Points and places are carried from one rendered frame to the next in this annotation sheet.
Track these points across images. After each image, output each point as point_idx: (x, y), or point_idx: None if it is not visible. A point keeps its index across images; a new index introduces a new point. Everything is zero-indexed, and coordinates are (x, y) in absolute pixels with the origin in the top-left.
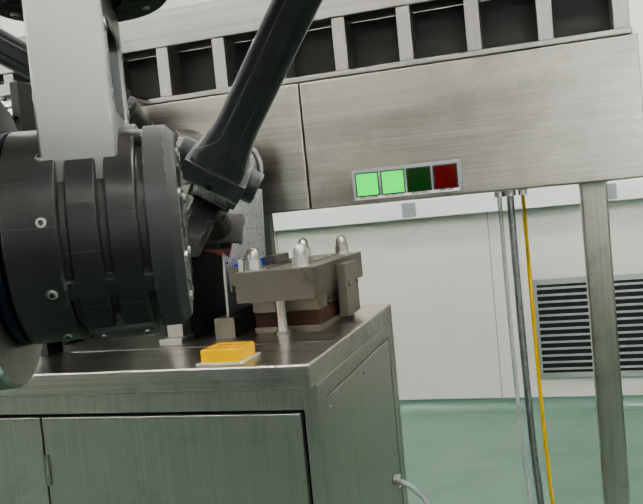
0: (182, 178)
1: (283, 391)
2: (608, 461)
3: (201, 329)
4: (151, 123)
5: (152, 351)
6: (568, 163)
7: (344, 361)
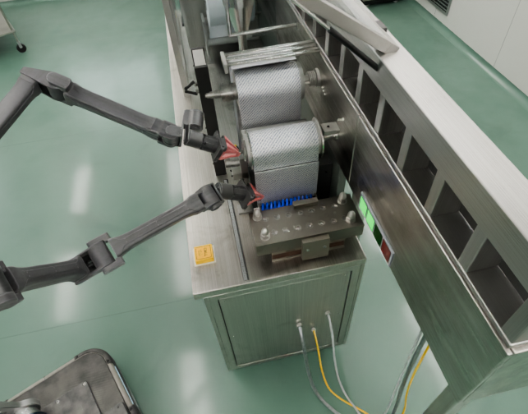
0: None
1: None
2: (427, 413)
3: None
4: (205, 144)
5: (223, 212)
6: (430, 333)
7: (250, 288)
